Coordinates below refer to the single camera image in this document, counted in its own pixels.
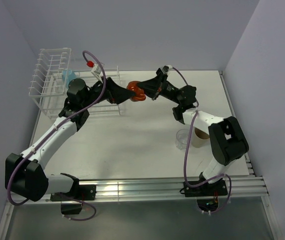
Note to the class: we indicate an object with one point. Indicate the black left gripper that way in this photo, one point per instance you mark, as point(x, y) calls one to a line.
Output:
point(116, 94)

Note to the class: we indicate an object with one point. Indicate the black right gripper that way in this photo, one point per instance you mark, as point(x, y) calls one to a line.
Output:
point(154, 86)

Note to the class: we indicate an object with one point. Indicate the orange mug black interior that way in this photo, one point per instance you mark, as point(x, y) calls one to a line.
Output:
point(139, 94)

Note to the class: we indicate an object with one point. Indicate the light blue ceramic mug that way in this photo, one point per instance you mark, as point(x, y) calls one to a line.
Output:
point(67, 76)

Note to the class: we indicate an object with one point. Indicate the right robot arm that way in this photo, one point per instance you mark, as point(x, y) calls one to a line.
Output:
point(227, 140)

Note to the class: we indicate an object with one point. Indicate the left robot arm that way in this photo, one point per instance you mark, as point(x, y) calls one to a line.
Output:
point(24, 172)

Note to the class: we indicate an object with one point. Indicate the clear plastic cup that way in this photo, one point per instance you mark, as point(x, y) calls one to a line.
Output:
point(183, 139)

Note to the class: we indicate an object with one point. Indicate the beige paper cup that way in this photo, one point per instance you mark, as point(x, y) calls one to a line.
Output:
point(200, 138)

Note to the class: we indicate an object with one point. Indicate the white wire dish rack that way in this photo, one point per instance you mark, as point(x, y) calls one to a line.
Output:
point(48, 90)

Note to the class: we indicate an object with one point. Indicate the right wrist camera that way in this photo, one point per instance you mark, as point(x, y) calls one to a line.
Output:
point(166, 69)

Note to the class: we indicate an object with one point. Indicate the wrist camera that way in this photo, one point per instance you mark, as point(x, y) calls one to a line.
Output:
point(96, 69)
point(166, 69)

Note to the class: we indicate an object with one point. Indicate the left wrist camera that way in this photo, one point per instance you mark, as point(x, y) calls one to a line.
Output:
point(96, 69)

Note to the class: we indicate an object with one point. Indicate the aluminium mounting rail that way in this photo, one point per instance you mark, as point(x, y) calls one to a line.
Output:
point(162, 189)

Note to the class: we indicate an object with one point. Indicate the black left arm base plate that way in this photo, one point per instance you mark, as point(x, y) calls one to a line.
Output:
point(85, 192)

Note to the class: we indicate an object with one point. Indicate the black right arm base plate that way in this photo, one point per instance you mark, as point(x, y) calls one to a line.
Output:
point(218, 188)

